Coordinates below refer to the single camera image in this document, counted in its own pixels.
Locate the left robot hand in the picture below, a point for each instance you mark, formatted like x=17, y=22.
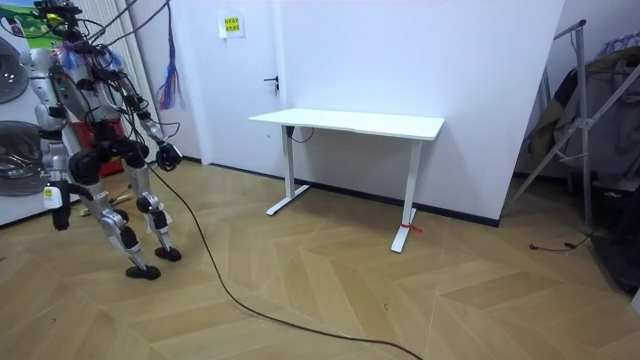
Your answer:
x=59, y=200

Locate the blue patterned cloth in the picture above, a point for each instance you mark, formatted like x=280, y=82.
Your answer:
x=620, y=45

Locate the red box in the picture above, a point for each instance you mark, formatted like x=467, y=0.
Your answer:
x=112, y=168

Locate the robot legs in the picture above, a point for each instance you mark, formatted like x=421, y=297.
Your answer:
x=112, y=220

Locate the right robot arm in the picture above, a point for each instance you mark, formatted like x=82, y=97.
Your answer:
x=150, y=129

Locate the paper sign with yellow labels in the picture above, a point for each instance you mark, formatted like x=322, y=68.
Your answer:
x=231, y=25

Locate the metal clothes rack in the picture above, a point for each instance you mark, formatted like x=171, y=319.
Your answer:
x=581, y=100

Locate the robot body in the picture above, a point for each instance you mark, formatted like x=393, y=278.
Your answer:
x=95, y=100

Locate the brown hanging jacket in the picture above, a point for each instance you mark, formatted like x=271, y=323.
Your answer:
x=547, y=125

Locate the black bag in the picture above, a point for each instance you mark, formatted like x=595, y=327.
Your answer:
x=620, y=250

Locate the white door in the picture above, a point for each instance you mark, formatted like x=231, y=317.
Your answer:
x=235, y=125

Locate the white desk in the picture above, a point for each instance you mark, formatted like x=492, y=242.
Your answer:
x=350, y=121

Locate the landscape wall poster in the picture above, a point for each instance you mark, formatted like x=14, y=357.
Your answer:
x=20, y=25

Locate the washing machine tower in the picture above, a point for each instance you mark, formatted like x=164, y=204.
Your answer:
x=15, y=160

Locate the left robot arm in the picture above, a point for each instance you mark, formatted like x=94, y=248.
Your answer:
x=46, y=107

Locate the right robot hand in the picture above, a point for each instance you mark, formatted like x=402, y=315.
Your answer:
x=168, y=157

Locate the grey hanging coat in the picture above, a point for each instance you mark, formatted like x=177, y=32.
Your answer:
x=615, y=125

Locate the white ribbed radiator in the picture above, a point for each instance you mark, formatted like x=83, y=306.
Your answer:
x=131, y=50

